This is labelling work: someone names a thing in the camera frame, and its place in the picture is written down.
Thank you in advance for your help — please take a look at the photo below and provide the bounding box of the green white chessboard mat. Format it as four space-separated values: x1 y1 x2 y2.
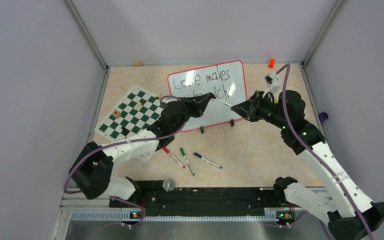
94 86 164 143

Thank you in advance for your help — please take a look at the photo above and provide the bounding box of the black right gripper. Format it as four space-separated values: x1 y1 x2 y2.
232 90 289 129

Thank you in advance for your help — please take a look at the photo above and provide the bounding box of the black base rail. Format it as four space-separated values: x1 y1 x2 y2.
129 180 297 217

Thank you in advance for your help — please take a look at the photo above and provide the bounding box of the small beige wooden piece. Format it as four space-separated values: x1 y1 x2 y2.
134 102 142 111

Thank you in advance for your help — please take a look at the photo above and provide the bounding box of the wooden letter tile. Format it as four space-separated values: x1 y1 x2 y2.
111 110 121 119

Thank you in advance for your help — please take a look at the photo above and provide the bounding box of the blue whiteboard marker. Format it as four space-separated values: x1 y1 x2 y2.
193 152 222 169

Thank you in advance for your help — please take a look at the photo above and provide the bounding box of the right black whiteboard foot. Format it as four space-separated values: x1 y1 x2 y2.
229 119 235 127

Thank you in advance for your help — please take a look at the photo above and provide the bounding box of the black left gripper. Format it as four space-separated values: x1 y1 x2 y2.
171 93 212 134

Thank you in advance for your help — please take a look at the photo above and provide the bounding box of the clear round knob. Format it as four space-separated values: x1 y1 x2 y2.
162 178 176 193

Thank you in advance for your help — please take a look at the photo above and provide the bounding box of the green whiteboard marker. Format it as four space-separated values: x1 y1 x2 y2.
180 147 196 176

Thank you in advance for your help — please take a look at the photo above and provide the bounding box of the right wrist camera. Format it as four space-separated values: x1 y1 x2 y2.
263 73 282 97

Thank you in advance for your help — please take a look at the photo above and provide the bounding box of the black whiteboard marker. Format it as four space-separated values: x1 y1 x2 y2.
217 99 233 108

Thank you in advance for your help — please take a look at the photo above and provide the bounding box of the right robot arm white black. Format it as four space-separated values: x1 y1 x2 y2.
231 90 384 240

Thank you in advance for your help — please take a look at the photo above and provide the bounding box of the red whiteboard marker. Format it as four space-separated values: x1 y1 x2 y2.
163 147 185 169

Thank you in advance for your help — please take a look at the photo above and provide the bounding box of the orange toy block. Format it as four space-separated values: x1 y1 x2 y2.
268 58 276 69

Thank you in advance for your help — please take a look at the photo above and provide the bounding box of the wine cork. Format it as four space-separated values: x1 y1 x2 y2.
132 61 143 67

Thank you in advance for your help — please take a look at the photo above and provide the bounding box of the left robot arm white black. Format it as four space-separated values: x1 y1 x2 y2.
63 92 216 207

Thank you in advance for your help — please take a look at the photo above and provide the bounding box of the purple toy block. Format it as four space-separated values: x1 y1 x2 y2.
318 112 329 123

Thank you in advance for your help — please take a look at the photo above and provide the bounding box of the pink framed whiteboard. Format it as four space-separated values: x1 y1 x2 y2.
167 60 248 132

